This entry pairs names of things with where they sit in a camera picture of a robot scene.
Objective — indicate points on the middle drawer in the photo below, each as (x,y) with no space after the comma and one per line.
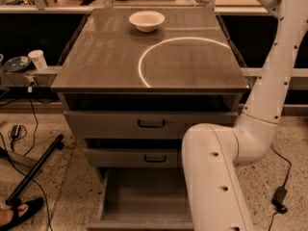
(116,157)

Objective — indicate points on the top drawer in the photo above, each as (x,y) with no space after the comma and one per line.
(140,125)

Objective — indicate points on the grey drawer cabinet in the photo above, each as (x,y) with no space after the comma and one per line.
(185,65)

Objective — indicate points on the black power adapter left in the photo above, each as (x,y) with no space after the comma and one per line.
(15,132)

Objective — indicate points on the dark blue bowl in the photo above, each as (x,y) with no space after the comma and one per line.
(17,64)

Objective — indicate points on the black shoe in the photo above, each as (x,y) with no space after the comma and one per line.
(10,218)

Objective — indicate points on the black power adapter right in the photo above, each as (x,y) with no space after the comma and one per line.
(278,199)

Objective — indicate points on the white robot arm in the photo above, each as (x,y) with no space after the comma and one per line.
(211,152)

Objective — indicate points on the white paper cup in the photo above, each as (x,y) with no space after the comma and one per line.
(38,59)

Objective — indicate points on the black pole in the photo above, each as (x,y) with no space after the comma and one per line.
(56,144)

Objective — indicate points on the open bottom drawer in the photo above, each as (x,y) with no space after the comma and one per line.
(142,199)

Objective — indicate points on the white bowl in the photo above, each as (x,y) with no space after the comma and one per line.
(146,21)

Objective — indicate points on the black power adapter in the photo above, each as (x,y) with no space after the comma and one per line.
(278,199)
(15,132)

